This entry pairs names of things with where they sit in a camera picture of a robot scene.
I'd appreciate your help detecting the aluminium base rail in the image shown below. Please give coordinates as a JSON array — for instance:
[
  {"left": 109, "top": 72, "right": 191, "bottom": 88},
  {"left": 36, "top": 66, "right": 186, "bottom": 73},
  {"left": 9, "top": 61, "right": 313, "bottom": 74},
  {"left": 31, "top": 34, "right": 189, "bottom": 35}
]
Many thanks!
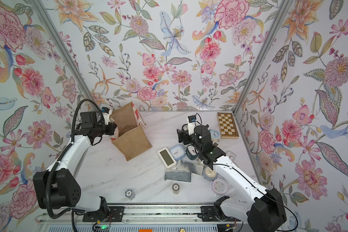
[{"left": 35, "top": 203, "right": 241, "bottom": 225}]

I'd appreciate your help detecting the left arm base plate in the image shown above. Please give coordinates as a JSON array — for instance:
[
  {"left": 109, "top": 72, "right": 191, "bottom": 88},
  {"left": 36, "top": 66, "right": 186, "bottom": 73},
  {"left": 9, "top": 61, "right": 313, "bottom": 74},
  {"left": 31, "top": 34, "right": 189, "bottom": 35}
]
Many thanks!
[{"left": 82, "top": 206, "right": 125, "bottom": 222}]

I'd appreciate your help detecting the small white square clock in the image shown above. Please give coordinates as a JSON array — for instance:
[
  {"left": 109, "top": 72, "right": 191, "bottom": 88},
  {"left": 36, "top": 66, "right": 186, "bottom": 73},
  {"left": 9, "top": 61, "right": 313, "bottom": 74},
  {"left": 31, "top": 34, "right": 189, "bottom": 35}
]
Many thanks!
[{"left": 226, "top": 151, "right": 236, "bottom": 161}]

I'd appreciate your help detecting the grey round alarm clock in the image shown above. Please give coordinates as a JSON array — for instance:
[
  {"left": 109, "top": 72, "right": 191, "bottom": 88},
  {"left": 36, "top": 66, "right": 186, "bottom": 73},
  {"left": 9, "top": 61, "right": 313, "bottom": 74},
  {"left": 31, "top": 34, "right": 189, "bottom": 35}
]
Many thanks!
[{"left": 203, "top": 166, "right": 218, "bottom": 182}]

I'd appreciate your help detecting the wooden chess board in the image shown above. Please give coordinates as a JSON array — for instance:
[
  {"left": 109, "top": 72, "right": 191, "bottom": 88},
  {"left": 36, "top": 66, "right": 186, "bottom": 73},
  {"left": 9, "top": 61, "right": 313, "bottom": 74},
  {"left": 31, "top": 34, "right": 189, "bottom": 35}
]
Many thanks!
[{"left": 217, "top": 112, "right": 239, "bottom": 139}]

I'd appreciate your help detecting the small silver cylinder clock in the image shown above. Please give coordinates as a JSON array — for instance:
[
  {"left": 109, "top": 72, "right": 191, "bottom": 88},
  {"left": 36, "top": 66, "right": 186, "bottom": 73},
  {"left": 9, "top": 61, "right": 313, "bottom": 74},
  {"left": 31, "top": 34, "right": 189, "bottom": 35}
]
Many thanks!
[{"left": 125, "top": 189, "right": 135, "bottom": 200}]

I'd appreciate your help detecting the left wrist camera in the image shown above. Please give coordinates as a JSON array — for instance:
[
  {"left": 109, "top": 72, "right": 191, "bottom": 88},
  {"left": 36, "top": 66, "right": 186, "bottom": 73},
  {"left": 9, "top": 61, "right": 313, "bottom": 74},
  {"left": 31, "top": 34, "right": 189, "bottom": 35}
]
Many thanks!
[{"left": 101, "top": 107, "right": 112, "bottom": 125}]

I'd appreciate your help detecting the light blue twin bell clock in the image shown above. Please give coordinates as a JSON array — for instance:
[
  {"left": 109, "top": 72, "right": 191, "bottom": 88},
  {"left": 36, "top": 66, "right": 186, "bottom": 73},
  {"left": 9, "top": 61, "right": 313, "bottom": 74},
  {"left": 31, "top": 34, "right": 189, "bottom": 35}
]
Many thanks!
[{"left": 210, "top": 130, "right": 221, "bottom": 142}]

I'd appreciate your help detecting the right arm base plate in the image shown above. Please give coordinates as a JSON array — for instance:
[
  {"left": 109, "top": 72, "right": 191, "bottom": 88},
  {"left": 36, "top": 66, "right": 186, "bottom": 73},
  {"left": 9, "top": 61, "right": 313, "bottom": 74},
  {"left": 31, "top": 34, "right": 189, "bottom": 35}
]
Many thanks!
[{"left": 197, "top": 206, "right": 235, "bottom": 222}]

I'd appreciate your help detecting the white digital alarm clock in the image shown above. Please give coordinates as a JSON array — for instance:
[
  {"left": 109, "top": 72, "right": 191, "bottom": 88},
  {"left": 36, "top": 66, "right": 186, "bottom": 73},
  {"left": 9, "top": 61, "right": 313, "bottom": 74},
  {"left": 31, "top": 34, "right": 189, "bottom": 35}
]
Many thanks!
[{"left": 158, "top": 148, "right": 177, "bottom": 169}]

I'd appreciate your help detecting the dark green round alarm clock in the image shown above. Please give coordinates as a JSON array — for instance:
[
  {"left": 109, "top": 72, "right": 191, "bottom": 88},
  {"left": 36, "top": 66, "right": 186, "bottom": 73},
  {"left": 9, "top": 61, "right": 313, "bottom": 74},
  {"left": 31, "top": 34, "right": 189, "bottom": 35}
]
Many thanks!
[{"left": 186, "top": 145, "right": 198, "bottom": 160}]

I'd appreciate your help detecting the black twin bell alarm clock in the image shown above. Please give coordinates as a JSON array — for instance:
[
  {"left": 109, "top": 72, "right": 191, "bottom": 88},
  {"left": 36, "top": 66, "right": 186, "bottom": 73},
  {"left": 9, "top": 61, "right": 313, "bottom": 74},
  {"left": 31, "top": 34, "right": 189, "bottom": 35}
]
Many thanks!
[{"left": 182, "top": 124, "right": 188, "bottom": 131}]

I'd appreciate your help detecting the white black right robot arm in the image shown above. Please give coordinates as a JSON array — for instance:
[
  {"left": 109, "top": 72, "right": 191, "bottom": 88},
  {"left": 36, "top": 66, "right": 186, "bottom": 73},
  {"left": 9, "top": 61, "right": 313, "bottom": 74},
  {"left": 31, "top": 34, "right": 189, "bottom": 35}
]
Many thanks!
[{"left": 177, "top": 125, "right": 288, "bottom": 232}]

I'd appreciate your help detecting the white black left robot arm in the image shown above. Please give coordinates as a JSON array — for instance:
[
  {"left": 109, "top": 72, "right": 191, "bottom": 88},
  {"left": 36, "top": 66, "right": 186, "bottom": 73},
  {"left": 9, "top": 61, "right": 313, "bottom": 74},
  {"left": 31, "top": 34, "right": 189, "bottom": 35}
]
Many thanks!
[{"left": 33, "top": 99, "right": 117, "bottom": 220}]

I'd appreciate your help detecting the pink round alarm clock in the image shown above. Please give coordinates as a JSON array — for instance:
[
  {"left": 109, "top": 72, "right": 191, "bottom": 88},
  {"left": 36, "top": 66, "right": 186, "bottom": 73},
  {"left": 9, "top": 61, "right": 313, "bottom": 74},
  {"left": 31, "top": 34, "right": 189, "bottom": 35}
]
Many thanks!
[{"left": 211, "top": 178, "right": 228, "bottom": 195}]

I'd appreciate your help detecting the grey rectangular mirror clock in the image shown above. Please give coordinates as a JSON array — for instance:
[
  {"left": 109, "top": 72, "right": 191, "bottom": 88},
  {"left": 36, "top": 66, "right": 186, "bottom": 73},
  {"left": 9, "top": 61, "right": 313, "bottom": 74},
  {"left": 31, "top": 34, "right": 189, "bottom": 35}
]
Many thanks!
[{"left": 164, "top": 170, "right": 191, "bottom": 183}]

